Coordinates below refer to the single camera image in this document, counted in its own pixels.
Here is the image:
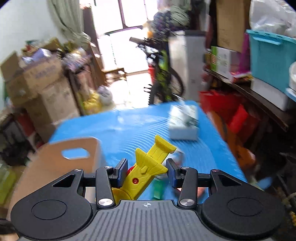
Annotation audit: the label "dark wooden shelf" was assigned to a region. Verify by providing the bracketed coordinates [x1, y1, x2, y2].
[205, 68, 292, 131]

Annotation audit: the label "blue silicone baking mat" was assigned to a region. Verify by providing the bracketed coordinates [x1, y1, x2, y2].
[49, 103, 246, 181]

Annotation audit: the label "wooden chair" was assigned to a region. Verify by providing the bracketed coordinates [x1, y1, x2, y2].
[89, 43, 126, 88]

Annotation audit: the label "beige plastic storage bin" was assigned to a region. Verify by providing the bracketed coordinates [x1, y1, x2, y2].
[6, 137, 103, 220]

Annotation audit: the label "white cabinet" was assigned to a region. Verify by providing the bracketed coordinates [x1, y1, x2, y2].
[168, 30, 206, 102]

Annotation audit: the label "red bag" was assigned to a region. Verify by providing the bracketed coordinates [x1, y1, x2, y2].
[199, 90, 250, 134]

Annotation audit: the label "yellow oil jug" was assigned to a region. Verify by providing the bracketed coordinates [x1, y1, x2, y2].
[83, 91, 102, 115]

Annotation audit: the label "tissue box with tissue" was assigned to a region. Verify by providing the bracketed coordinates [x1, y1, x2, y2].
[168, 98, 199, 141]

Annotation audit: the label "teal plastic storage crate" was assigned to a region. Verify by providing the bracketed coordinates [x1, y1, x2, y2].
[246, 30, 296, 92]

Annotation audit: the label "black and green bicycle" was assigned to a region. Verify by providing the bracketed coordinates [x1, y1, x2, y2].
[129, 37, 185, 105]

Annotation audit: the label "stacked cardboard boxes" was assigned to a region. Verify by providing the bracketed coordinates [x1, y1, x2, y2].
[1, 52, 79, 142]

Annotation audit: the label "yellow toy device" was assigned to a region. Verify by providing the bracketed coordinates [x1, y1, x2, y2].
[112, 135, 177, 204]

